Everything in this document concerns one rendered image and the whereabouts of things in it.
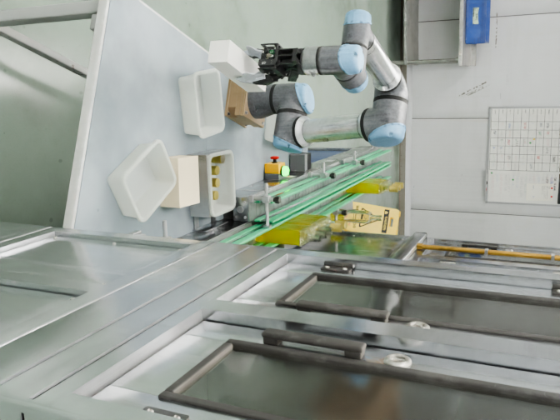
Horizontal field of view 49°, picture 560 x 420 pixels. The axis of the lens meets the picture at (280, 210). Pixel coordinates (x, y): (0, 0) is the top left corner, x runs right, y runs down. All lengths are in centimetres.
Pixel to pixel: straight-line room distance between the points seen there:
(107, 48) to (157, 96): 27
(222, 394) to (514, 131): 738
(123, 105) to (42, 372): 117
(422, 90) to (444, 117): 45
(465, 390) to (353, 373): 14
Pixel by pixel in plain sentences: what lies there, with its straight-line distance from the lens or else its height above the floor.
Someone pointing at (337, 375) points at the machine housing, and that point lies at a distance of 81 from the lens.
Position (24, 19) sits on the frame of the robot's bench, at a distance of 215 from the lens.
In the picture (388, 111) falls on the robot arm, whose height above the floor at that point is 142.
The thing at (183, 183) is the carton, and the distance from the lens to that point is 201.
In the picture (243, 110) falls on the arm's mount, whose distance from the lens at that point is 234.
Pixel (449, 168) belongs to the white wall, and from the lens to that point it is 815.
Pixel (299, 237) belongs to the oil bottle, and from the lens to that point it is 227.
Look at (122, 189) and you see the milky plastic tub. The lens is 180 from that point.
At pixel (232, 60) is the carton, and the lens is 169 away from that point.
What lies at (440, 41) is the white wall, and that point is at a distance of 810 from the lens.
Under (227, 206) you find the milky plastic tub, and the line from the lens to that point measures 227.
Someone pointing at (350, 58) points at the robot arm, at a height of 144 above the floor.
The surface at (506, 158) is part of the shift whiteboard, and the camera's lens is 803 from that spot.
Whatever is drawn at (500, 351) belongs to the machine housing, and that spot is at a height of 188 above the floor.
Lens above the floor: 193
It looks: 24 degrees down
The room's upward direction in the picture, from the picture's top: 94 degrees clockwise
